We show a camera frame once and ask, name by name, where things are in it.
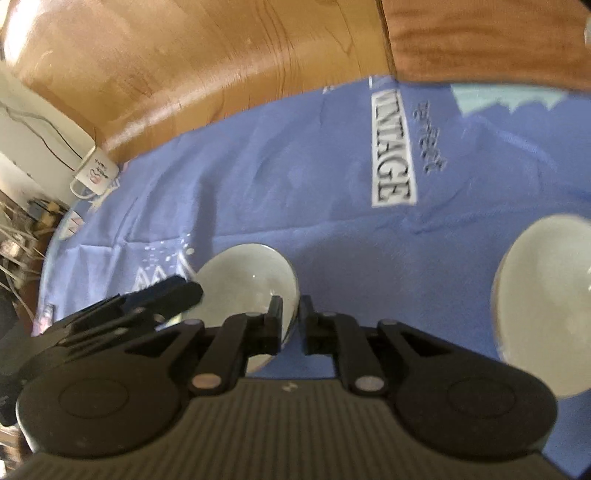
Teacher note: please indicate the white floral plate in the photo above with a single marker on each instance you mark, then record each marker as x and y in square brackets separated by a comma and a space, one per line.
[545, 300]

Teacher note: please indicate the blue printed tablecloth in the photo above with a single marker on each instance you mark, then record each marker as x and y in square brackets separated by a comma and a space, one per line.
[277, 184]

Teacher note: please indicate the white printed mug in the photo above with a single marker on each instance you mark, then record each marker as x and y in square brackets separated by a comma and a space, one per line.
[94, 173]

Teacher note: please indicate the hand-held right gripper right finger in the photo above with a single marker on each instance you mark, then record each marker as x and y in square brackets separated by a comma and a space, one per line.
[307, 327]

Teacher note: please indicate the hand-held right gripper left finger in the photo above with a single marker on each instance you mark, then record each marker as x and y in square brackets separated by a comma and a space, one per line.
[275, 323]

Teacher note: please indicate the white floral bowl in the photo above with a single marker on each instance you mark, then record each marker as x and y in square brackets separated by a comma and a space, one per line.
[244, 277]

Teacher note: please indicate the brown leather cushion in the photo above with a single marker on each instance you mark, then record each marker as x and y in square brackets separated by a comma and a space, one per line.
[485, 41]

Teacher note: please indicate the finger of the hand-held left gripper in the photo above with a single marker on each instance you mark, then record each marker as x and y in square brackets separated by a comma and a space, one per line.
[175, 293]

